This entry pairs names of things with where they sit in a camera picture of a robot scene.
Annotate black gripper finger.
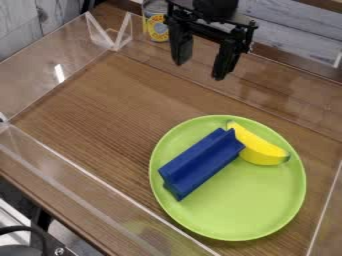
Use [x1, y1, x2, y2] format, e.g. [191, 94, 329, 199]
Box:
[169, 20, 194, 66]
[211, 39, 241, 81]

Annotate yellow labelled tin can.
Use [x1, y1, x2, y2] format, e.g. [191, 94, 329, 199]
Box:
[142, 0, 169, 43]

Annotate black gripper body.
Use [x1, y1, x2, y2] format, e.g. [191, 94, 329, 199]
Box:
[166, 0, 258, 53]

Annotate green round plate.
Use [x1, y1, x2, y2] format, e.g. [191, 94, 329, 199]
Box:
[150, 115, 306, 241]

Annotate clear acrylic tray walls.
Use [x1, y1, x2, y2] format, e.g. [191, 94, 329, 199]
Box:
[0, 9, 342, 256]

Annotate black cable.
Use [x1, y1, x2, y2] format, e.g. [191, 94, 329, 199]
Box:
[0, 225, 50, 256]

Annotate yellow half-round block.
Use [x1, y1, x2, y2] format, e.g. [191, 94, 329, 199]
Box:
[226, 121, 292, 166]

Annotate blue plastic block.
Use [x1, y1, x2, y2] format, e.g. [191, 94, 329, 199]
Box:
[158, 128, 245, 201]

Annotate black metal stand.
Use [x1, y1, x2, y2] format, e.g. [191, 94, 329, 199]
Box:
[31, 207, 76, 256]

